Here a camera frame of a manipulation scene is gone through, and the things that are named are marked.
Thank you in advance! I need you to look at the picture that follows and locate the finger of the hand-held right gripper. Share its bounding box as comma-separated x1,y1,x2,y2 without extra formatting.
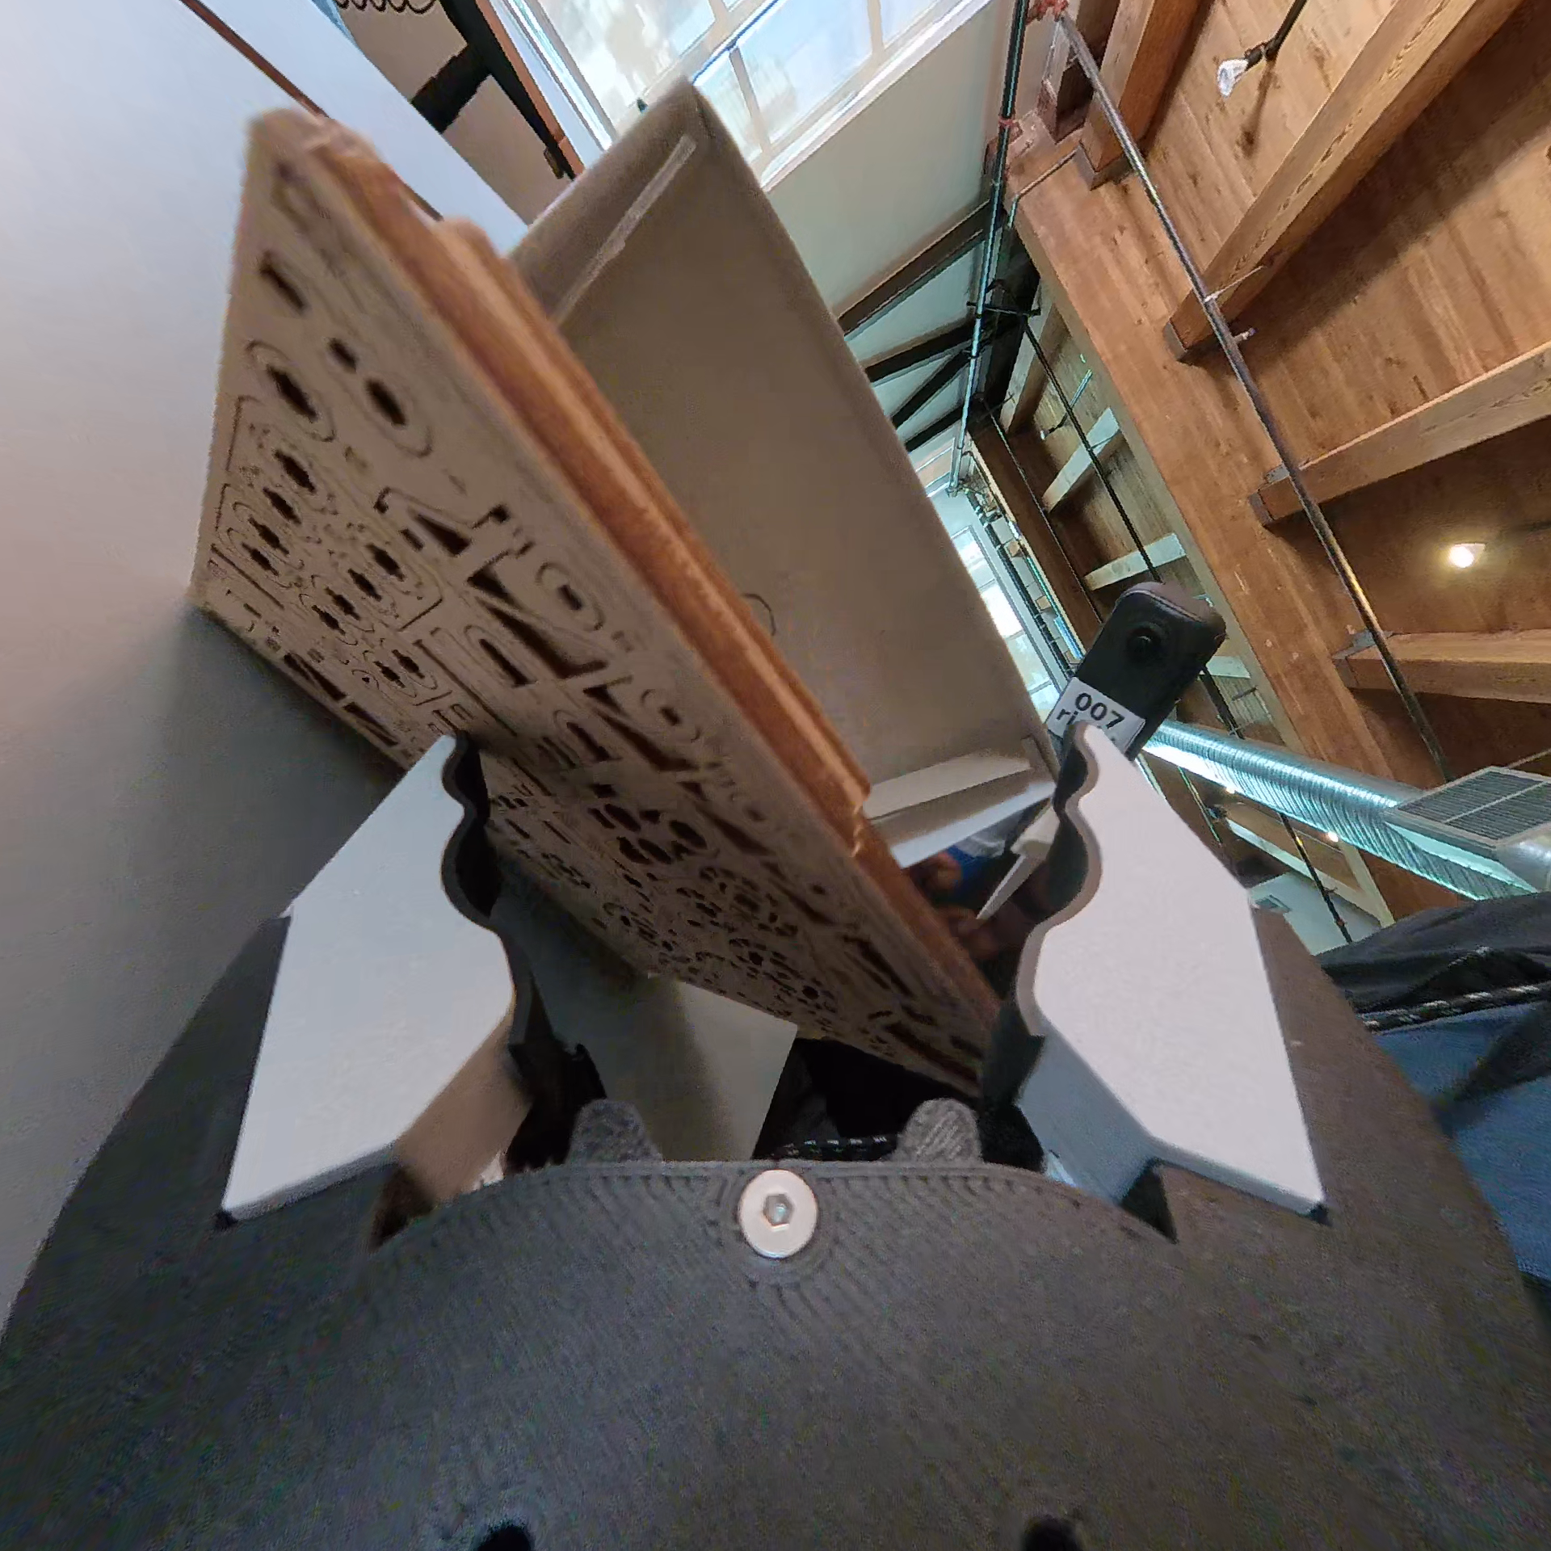
973,832,1061,926

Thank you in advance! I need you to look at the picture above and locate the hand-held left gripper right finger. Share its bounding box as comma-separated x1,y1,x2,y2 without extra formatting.
973,723,1328,1220

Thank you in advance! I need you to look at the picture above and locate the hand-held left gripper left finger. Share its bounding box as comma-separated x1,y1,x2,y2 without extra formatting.
222,730,543,1220

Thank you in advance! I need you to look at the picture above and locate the white cardboard tray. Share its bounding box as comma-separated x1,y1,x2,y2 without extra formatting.
512,79,1061,850

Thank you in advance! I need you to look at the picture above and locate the large wooden puzzle sheet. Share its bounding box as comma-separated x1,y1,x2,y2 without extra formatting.
188,110,1008,1099
320,121,1000,1067
365,153,1008,1032

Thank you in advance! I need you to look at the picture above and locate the person's right hand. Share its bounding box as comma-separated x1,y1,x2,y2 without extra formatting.
901,848,1006,971

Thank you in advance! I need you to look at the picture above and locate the black jacket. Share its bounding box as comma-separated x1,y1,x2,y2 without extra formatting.
1318,894,1551,1032

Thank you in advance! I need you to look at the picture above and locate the vent grille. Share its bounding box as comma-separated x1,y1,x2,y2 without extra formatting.
1394,765,1551,850

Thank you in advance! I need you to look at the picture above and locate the blue hoodie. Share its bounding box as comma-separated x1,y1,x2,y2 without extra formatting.
1368,1006,1551,1285

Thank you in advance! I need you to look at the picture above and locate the large window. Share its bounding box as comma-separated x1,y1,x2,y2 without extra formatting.
523,0,984,184

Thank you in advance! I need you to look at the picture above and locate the silver air duct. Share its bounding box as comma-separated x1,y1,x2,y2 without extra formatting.
1144,715,1551,903

